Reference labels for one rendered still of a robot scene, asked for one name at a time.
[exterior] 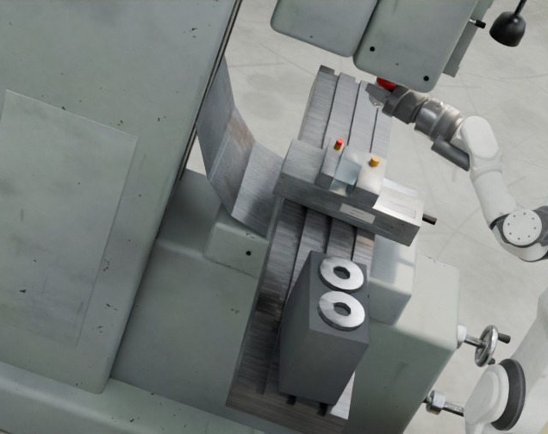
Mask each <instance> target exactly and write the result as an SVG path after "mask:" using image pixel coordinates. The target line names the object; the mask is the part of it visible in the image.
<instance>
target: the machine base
mask: <svg viewBox="0 0 548 434"><path fill-rule="evenodd" d="M0 430H2V431H6V432H8V433H11V434H269V433H266V432H263V431H260V430H257V429H254V428H252V427H249V426H246V425H243V424H240V423H237V422H234V421H232V420H229V419H226V418H223V417H220V416H217V415H214V414H212V413H210V412H205V411H203V410H200V409H197V408H195V407H193V406H188V405H185V404H183V403H180V402H177V401H175V400H171V399H168V398H166V397H163V396H160V395H158V394H154V393H151V392H148V391H146V390H144V389H141V388H138V387H134V386H131V385H128V384H127V383H124V382H121V381H117V380H114V379H112V378H110V377H109V379H108V380H107V383H106V385H105V388H104V390H103V392H102V393H101V394H93V393H90V392H87V391H84V390H82V389H79V388H76V387H73V386H70V385H67V384H65V383H62V382H59V381H55V380H53V379H50V378H47V377H45V376H42V375H38V374H36V373H33V372H30V371H27V370H25V369H21V368H18V367H16V366H13V365H10V364H7V363H3V362H1V361H0Z"/></svg>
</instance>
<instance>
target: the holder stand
mask: <svg viewBox="0 0 548 434"><path fill-rule="evenodd" d="M369 345H370V332H369V308H368V285H367V265H366V264H363V263H358V262H354V261H351V260H348V259H346V258H343V257H336V256H332V255H328V254H326V253H322V252H318V251H313V250H311V251H310V253H309V254H308V257H307V259H306V261H305V264H304V265H303V267H302V270H301V272H300V274H299V276H298V278H297V280H296V283H295V285H294V287H293V289H292V291H291V293H290V296H289V298H288V300H287V302H286V304H285V306H284V308H283V311H282V323H281V340H280V357H279V376H278V392H280V393H284V394H290V395H294V396H297V397H301V398H304V399H308V400H315V401H319V402H322V403H326V404H329V405H333V406H336V404H337V402H338V401H339V398H340V396H341V395H342V394H343V392H344V390H345V388H346V386H347V384H348V382H349V381H350V380H351V378H352V375H353V373H354V372H355V370H356V368H357V366H358V365H359V363H360V361H361V359H362V357H363V356H364V354H365V352H366V350H367V349H368V347H369Z"/></svg>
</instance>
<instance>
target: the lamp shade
mask: <svg viewBox="0 0 548 434"><path fill-rule="evenodd" d="M525 29H526V21H525V20H524V18H523V17H522V15H521V14H519V15H515V14H514V11H504V12H502V13H501V14H500V15H499V16H498V17H497V18H496V19H495V20H494V22H493V24H492V26H491V28H490V30H489V34H490V36H491V37H492V38H493V39H494V40H496V41H497V42H499V43H500V44H502V45H504V46H507V47H517V46H518V45H519V44H520V41H521V39H522V38H523V36H524V34H525Z"/></svg>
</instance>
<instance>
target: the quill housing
mask: <svg viewBox="0 0 548 434"><path fill-rule="evenodd" d="M477 2H478V0H377V4H376V6H375V8H374V10H373V12H372V14H371V18H370V20H369V21H368V24H367V26H366V28H365V31H364V33H363V36H362V38H361V40H360V42H359V44H358V48H357V50H356V52H355V53H354V54H353V55H352V60H353V64H354V65H355V66H356V67H357V68H358V69H359V70H360V71H364V72H367V73H369V74H371V75H374V76H376V77H379V78H382V79H385V80H388V81H390V82H392V83H395V84H399V85H401V86H403V87H406V88H409V89H411V90H415V91H417V92H420V93H427V92H430V91H431V90H433V89H434V87H435V86H436V84H437V82H438V81H439V78H440V76H441V74H442V72H443V70H444V69H445V66H446V64H447V62H448V60H449V58H450V57H451V54H452V52H453V50H454V48H455V46H456V45H457V43H458V40H459V38H460V36H461V34H462V33H463V31H464V28H465V26H466V24H467V22H468V20H469V19H470V16H471V14H472V12H473V10H474V8H475V7H476V4H477Z"/></svg>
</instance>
